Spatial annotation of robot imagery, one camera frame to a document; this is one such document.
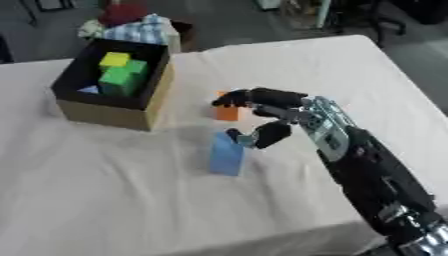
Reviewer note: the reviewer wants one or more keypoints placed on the green block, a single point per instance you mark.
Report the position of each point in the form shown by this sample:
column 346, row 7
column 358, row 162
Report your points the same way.
column 123, row 78

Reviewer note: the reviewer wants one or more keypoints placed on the dark red bag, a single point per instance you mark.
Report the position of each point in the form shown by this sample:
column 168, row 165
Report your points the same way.
column 121, row 12

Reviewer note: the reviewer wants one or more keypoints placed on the light blue block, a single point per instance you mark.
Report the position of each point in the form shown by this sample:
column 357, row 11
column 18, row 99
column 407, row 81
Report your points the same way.
column 89, row 89

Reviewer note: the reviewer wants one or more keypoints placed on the yellow block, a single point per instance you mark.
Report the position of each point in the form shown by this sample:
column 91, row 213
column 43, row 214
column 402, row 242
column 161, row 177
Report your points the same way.
column 114, row 60

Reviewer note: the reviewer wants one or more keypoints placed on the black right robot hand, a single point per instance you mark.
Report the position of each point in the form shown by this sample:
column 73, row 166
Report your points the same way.
column 274, row 98

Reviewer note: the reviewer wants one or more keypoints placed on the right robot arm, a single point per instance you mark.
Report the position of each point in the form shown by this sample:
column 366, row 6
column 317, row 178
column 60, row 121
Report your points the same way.
column 361, row 160

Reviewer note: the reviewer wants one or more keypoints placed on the black office chair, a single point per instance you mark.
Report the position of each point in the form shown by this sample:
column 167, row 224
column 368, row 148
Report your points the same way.
column 389, row 17

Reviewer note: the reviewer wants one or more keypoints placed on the blue rectangular block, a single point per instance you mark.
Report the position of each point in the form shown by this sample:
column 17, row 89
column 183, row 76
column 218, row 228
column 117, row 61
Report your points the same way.
column 226, row 155

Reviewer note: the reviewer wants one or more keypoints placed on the tan cardboard box black inside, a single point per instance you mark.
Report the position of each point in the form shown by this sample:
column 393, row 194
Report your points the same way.
column 111, row 86

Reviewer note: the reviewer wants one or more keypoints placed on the orange block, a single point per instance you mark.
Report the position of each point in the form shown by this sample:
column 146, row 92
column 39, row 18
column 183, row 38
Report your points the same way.
column 227, row 113

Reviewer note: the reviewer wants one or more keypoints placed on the blue white checked cloth bundle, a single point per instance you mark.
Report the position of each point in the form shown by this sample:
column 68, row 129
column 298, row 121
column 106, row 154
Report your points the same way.
column 137, row 30

